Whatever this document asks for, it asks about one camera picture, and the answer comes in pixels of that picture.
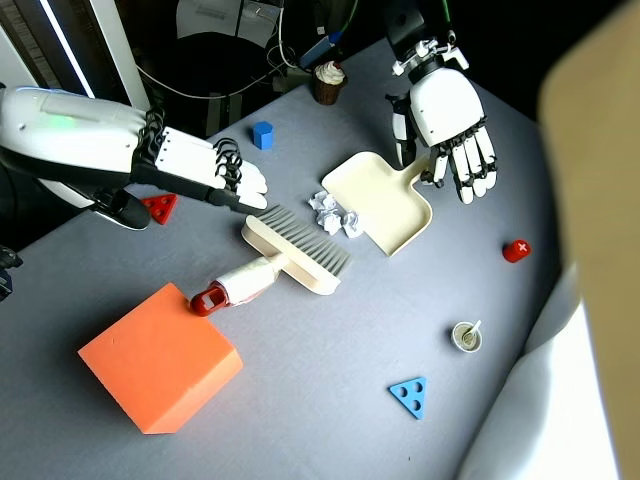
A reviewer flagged blue triangle block with holes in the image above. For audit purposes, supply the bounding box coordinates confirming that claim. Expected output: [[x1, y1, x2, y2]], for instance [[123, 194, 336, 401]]
[[388, 376, 429, 421]]

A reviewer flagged white paper panel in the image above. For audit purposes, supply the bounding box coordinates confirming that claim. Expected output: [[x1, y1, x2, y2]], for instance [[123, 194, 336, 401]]
[[177, 0, 286, 39]]

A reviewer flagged orange foam block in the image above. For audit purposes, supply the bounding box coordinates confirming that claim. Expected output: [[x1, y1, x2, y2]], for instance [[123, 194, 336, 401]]
[[77, 282, 245, 435]]

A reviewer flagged red cylinder block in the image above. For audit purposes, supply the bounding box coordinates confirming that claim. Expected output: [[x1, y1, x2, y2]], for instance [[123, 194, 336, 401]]
[[502, 238, 533, 264]]

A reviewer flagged small paper cup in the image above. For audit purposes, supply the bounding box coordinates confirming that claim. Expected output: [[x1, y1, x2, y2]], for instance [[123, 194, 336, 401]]
[[451, 321, 484, 354]]

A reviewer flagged white fabric sheet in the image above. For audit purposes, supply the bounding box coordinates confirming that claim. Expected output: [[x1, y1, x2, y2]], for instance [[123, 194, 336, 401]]
[[457, 259, 621, 480]]

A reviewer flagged white frame post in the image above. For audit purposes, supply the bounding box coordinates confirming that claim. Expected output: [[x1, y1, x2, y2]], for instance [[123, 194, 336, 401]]
[[87, 0, 154, 119]]

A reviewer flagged blue hexagonal block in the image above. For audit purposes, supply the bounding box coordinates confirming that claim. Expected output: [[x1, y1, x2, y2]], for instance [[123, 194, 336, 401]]
[[251, 120, 276, 151]]

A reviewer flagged red triangle block with holes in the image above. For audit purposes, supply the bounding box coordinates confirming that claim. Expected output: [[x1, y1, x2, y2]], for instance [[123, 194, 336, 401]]
[[139, 193, 179, 225]]

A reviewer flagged tan blurred board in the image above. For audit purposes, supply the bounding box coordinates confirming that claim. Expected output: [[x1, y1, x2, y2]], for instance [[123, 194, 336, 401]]
[[537, 0, 640, 480]]

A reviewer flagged white cable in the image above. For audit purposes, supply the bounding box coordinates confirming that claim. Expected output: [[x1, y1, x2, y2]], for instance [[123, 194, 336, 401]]
[[134, 0, 301, 100]]

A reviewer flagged toy cupcake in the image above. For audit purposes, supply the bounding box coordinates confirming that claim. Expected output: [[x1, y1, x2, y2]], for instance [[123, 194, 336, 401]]
[[312, 60, 349, 106]]

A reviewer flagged green cable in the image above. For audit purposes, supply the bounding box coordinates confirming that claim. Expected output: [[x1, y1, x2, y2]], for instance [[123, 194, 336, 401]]
[[329, 0, 360, 46]]

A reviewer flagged cream plastic dustpan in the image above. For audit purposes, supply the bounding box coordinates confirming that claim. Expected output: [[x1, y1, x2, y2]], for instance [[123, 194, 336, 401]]
[[320, 152, 434, 257]]

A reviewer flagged blue connector box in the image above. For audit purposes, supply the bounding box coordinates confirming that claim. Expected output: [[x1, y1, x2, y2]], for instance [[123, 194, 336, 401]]
[[298, 30, 346, 69]]

